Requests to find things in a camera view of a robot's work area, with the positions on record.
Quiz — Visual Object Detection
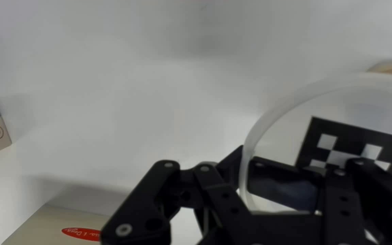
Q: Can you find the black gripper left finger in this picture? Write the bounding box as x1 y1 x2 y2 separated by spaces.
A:
100 145 262 245

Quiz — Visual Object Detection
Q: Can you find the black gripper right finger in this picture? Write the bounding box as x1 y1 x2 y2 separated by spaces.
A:
317 156 392 245

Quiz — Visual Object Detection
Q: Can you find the white lid with marker tag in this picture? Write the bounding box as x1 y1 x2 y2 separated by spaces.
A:
239 72 392 215

